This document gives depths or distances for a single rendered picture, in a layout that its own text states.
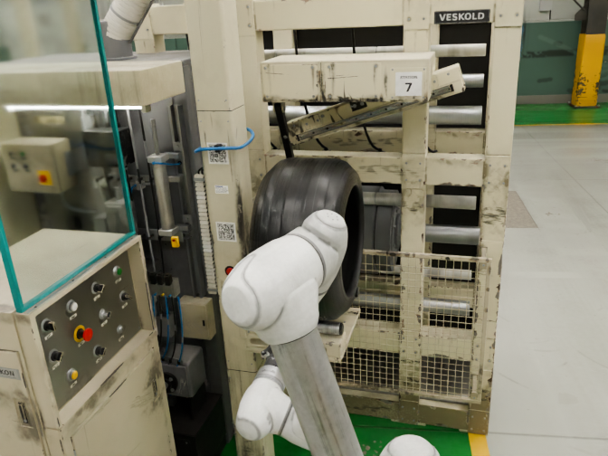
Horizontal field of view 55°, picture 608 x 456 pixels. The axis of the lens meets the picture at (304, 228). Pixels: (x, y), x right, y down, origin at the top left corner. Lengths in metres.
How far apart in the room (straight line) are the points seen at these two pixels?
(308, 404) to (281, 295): 0.24
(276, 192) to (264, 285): 0.87
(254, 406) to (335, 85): 1.14
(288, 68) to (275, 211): 0.57
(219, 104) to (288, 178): 0.34
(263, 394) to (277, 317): 0.56
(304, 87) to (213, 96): 0.35
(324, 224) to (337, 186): 0.72
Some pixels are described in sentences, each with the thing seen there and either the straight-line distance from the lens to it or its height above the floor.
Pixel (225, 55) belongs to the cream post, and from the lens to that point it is 1.96.
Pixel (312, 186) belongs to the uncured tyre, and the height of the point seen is 1.43.
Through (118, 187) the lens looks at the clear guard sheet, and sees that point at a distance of 1.99.
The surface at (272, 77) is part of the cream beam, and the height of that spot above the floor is 1.73.
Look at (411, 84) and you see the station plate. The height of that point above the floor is 1.70.
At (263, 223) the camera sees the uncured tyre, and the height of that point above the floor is 1.33.
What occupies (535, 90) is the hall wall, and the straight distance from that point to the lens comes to 11.57.
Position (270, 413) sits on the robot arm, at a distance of 1.59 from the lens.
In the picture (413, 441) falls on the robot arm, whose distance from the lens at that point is 1.47.
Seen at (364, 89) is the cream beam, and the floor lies 1.68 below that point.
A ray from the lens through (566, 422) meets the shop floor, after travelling 3.26.
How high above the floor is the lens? 1.99
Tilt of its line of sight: 22 degrees down
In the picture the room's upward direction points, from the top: 3 degrees counter-clockwise
